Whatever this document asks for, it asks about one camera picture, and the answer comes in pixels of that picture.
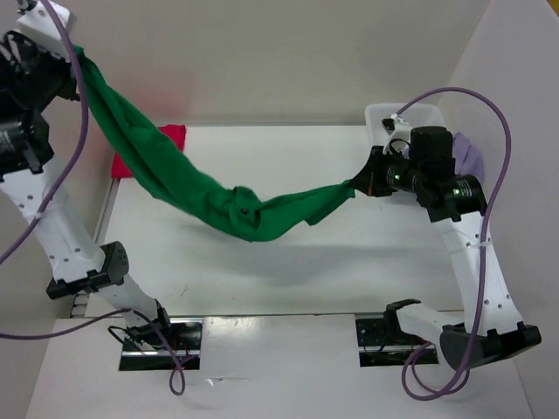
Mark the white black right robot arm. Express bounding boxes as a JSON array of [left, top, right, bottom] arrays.
[[350, 127, 542, 371]]

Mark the aluminium table edge rail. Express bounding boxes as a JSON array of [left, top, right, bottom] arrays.
[[69, 179, 120, 319]]

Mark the green t shirt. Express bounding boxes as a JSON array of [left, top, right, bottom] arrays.
[[74, 46, 355, 242]]

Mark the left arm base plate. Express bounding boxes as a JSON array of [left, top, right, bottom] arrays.
[[107, 317, 204, 372]]

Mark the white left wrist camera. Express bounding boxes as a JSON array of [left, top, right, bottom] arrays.
[[17, 1, 77, 57]]

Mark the lavender t shirt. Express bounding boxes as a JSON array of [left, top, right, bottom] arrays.
[[401, 127, 484, 181]]

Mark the red t shirt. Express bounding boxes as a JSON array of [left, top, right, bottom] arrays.
[[111, 124, 188, 180]]

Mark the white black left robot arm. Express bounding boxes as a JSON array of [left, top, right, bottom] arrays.
[[1, 31, 175, 349]]

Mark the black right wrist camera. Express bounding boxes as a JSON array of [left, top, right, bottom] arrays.
[[381, 113, 412, 158]]

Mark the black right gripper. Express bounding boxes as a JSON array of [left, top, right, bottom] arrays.
[[349, 144, 424, 196]]

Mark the white plastic basket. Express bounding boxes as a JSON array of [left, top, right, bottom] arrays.
[[364, 103, 447, 150]]

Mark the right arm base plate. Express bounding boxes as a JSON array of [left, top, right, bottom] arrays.
[[355, 315, 425, 367]]

